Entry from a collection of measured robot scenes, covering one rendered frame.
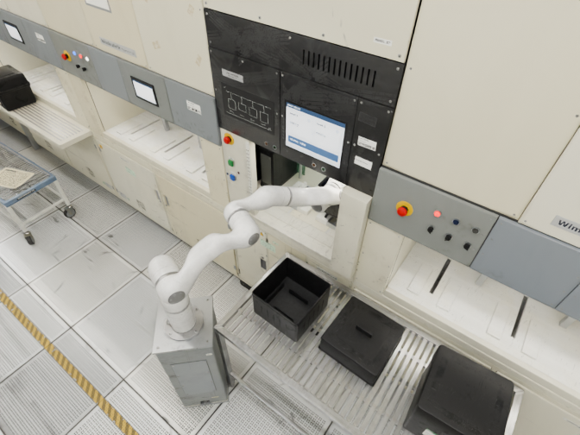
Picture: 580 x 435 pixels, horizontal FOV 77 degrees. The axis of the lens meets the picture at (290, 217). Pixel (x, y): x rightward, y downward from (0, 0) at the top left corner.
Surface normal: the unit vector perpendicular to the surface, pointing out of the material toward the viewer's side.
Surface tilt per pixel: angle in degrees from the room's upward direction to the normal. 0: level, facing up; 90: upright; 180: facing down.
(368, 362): 0
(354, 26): 92
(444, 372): 0
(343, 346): 0
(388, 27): 92
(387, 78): 90
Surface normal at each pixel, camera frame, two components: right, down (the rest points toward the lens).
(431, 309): 0.02, -0.70
